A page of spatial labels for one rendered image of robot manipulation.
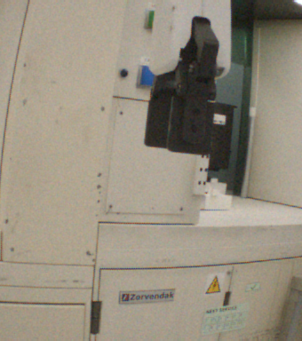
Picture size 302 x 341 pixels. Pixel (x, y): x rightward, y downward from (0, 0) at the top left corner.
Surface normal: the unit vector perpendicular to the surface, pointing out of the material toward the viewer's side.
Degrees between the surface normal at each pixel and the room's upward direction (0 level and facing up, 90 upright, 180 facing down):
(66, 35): 90
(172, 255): 90
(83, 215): 90
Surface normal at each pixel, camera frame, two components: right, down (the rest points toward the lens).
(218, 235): 0.58, 0.11
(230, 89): -0.81, -0.06
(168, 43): -0.95, -0.04
